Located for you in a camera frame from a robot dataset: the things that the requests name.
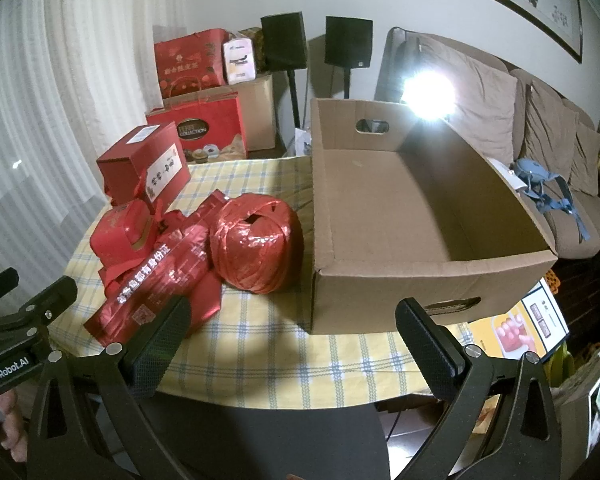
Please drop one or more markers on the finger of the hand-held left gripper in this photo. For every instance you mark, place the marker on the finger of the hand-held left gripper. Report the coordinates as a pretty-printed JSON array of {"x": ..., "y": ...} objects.
[
  {"x": 40, "y": 302},
  {"x": 0, "y": 284}
]

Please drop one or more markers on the red gift box white label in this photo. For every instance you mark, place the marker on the red gift box white label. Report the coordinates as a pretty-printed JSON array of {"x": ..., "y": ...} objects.
[{"x": 140, "y": 160}]

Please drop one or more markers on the red twine ball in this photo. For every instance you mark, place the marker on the red twine ball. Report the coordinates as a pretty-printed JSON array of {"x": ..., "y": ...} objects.
[{"x": 255, "y": 245}]

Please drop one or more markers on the person's left hand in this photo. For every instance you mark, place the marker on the person's left hand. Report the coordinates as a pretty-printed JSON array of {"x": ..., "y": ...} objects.
[{"x": 11, "y": 425}]

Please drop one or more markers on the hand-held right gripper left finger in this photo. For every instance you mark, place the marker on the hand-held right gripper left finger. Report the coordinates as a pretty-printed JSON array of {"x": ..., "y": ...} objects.
[{"x": 155, "y": 355}]

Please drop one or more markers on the brown picture carton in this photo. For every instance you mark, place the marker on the brown picture carton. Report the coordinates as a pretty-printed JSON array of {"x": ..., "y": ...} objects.
[{"x": 575, "y": 410}]

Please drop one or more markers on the white plastic bag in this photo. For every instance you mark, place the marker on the white plastic bag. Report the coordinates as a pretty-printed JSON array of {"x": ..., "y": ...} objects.
[{"x": 303, "y": 142}]

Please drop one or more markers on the yellow green bunch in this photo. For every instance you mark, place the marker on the yellow green bunch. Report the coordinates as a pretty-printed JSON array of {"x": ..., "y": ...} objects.
[{"x": 560, "y": 365}]

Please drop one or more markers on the bright panel lamp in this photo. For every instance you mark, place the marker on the bright panel lamp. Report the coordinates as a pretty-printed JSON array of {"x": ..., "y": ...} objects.
[{"x": 427, "y": 95}]

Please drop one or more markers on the large brown cushion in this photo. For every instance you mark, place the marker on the large brown cushion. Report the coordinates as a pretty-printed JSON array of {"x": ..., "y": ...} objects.
[{"x": 480, "y": 110}]

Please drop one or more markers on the medium brown cushion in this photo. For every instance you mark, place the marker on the medium brown cushion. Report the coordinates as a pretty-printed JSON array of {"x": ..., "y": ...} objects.
[{"x": 547, "y": 135}]

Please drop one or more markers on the large red gift box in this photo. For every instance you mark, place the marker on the large red gift box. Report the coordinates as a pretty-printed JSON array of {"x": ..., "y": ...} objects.
[{"x": 190, "y": 65}]

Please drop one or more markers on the brown cardboard carton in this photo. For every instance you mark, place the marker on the brown cardboard carton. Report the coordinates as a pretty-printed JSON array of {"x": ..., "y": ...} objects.
[{"x": 260, "y": 110}]

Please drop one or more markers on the black speaker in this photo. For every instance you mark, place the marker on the black speaker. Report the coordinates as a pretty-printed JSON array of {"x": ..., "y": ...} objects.
[
  {"x": 282, "y": 40},
  {"x": 347, "y": 40}
]

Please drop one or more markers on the yellow checkered tablecloth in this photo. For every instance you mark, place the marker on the yellow checkered tablecloth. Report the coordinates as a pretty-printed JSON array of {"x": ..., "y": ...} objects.
[{"x": 260, "y": 340}]

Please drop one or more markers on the white printed flat box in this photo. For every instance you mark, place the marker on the white printed flat box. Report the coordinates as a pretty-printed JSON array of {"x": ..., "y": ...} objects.
[{"x": 530, "y": 325}]

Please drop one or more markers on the black speaker stand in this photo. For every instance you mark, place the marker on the black speaker stand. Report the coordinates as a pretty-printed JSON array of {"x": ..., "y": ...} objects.
[
  {"x": 294, "y": 100},
  {"x": 345, "y": 82}
]

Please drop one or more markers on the brown cardboard box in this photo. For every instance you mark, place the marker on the brown cardboard box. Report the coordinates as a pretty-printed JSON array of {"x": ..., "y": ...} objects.
[{"x": 380, "y": 185}]

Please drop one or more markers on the brown sofa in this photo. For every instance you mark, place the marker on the brown sofa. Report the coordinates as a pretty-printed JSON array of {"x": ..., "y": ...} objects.
[{"x": 570, "y": 230}]

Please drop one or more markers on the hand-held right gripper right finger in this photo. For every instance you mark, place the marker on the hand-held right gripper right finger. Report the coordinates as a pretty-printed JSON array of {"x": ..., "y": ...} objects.
[{"x": 430, "y": 355}]

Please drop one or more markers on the small brown cushion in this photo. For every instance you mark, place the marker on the small brown cushion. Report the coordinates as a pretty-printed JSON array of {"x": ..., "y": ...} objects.
[{"x": 587, "y": 160}]

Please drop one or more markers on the white curtain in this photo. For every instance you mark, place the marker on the white curtain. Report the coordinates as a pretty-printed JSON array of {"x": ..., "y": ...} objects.
[{"x": 55, "y": 110}]

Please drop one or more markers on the long red foil packet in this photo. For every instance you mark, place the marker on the long red foil packet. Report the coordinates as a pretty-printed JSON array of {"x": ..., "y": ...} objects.
[{"x": 145, "y": 285}]

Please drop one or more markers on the red square tin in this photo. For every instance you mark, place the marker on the red square tin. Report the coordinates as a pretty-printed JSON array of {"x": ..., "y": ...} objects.
[{"x": 122, "y": 232}]

